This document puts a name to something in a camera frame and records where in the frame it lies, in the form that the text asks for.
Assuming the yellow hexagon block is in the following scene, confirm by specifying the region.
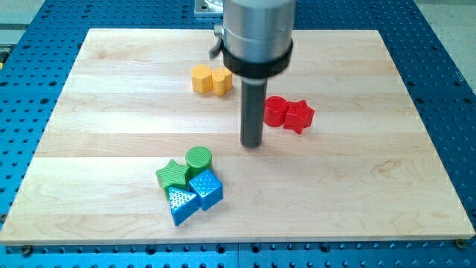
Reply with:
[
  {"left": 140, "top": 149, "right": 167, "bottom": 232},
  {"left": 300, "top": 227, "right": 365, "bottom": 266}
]
[{"left": 190, "top": 65, "right": 212, "bottom": 94}]

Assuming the blue cube block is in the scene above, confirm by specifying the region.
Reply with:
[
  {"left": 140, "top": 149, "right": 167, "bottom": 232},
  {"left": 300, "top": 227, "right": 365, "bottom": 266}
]
[{"left": 188, "top": 169, "right": 224, "bottom": 211}]

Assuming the yellow heart block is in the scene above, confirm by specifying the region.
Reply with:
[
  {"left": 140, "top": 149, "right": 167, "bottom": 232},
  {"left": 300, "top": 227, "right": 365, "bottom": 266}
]
[{"left": 211, "top": 67, "right": 233, "bottom": 96}]

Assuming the green cylinder block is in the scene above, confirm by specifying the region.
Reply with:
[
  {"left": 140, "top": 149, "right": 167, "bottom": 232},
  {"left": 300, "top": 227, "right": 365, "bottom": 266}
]
[{"left": 185, "top": 146, "right": 213, "bottom": 177}]

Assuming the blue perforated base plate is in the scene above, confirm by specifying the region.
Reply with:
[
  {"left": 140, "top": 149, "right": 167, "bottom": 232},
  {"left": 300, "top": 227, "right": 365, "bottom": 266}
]
[{"left": 1, "top": 1, "right": 475, "bottom": 267}]

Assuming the green star block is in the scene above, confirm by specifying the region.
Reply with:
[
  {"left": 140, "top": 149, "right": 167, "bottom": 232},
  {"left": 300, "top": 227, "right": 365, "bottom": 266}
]
[{"left": 155, "top": 159, "right": 189, "bottom": 198}]

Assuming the red star block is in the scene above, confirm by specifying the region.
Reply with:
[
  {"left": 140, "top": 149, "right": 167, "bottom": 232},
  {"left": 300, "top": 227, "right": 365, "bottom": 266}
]
[{"left": 283, "top": 100, "right": 315, "bottom": 135}]

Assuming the blue triangle block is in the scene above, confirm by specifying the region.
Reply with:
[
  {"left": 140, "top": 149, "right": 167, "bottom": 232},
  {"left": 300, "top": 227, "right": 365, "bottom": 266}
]
[{"left": 168, "top": 187, "right": 200, "bottom": 226}]

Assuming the red cylinder block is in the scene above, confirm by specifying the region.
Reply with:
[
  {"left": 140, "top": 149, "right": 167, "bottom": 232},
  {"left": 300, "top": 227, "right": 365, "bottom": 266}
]
[{"left": 263, "top": 96, "right": 288, "bottom": 127}]

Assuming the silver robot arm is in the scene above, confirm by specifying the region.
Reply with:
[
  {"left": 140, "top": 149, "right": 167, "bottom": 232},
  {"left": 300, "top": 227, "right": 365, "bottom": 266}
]
[{"left": 209, "top": 0, "right": 297, "bottom": 79}]

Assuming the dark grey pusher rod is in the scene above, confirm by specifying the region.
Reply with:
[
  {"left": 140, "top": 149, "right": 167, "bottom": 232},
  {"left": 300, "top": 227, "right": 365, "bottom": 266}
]
[{"left": 240, "top": 77, "right": 267, "bottom": 148}]

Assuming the wooden board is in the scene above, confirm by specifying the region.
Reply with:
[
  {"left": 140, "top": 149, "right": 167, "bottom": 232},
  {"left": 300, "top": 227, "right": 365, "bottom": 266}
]
[{"left": 1, "top": 28, "right": 475, "bottom": 245}]

